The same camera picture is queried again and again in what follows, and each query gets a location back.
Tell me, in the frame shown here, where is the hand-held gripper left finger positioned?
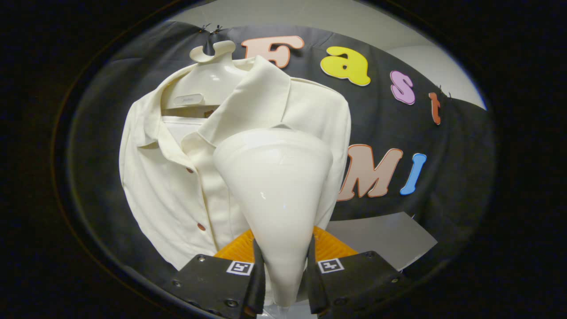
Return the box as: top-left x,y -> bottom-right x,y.
163,228 -> 265,319

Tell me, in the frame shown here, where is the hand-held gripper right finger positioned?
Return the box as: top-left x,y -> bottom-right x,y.
307,225 -> 410,318

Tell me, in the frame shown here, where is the white garment steamer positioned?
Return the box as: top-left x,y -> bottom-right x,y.
213,124 -> 334,308

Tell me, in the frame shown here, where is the cream button-up shirt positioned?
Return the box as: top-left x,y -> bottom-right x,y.
119,55 -> 352,271

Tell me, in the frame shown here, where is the white plastic clothes hanger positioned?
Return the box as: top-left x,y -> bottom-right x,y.
162,40 -> 257,118

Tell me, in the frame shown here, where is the grey cabinet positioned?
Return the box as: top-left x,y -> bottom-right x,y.
326,212 -> 438,272

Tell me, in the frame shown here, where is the black backdrop cloth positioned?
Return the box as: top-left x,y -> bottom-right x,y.
66,20 -> 494,284

